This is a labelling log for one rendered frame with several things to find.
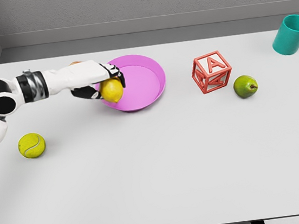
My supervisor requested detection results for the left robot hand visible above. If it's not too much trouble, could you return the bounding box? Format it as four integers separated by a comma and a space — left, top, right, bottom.
67, 56, 128, 104

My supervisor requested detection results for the yellow lemon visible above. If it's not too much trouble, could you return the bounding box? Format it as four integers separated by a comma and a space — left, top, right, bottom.
98, 77, 126, 105

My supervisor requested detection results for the pink plate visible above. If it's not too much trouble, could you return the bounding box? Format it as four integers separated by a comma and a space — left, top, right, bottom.
91, 50, 170, 117

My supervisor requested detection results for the yellow tennis ball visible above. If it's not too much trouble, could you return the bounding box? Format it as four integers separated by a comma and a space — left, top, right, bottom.
16, 131, 48, 161

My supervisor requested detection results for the red letter block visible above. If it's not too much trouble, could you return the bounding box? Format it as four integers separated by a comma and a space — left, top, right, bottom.
189, 49, 235, 96

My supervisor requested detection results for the green pear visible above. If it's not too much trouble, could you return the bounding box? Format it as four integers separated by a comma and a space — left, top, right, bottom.
231, 73, 260, 100

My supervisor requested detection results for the teal cup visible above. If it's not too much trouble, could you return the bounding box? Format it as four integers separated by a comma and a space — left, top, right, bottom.
268, 14, 299, 57

